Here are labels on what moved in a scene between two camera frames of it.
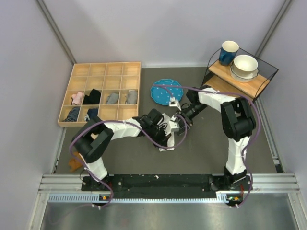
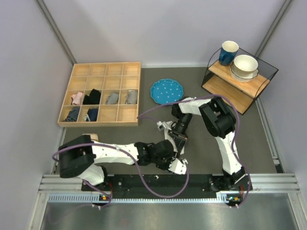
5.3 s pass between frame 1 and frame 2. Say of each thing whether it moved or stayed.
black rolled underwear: stayed
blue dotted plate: stayed
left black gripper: moved
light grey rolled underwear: stayed
